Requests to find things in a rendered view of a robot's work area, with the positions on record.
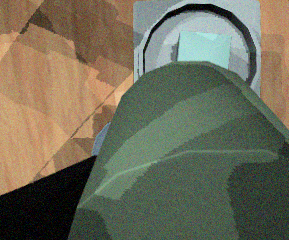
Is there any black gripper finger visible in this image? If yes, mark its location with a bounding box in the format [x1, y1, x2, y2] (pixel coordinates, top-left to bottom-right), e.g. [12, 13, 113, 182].
[0, 156, 97, 240]

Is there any pale green cube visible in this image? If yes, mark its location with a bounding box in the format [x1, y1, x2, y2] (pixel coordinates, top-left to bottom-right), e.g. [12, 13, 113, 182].
[176, 31, 232, 69]

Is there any light blue round dish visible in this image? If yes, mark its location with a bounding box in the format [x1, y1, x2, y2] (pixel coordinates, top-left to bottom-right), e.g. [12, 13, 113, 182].
[92, 121, 112, 156]

